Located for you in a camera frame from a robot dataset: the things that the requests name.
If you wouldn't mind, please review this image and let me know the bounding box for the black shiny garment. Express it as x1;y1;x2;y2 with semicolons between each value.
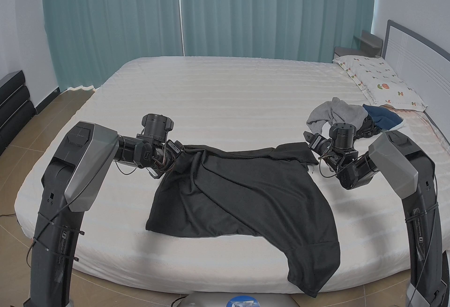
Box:
355;115;382;140

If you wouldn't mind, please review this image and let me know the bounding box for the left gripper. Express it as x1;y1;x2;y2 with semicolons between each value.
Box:
152;139;186;180

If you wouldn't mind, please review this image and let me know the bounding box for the grey garment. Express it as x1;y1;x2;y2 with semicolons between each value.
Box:
306;97;368;134

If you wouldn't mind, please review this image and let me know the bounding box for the black chest of drawers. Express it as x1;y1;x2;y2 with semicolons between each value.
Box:
0;70;37;155

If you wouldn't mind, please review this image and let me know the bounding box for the white printed pillow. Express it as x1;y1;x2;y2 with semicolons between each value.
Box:
332;54;428;112

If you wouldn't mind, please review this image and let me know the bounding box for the black T-shirt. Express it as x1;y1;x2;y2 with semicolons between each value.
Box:
145;143;342;298

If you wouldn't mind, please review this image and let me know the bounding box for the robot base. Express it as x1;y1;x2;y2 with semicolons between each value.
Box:
174;292;292;307

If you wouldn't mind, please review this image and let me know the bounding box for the grey bedside table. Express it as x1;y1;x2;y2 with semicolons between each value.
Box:
333;30;384;59

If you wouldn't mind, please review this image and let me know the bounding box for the blue-green curtain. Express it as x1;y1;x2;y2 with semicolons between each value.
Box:
42;0;184;92
179;0;376;63

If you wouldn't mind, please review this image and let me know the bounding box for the bed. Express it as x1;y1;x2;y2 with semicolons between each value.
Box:
15;19;450;294

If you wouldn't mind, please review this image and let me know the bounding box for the dark blue garment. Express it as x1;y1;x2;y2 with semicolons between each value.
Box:
362;104;404;131

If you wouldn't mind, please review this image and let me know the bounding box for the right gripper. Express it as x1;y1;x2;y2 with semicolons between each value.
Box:
304;131;334;160

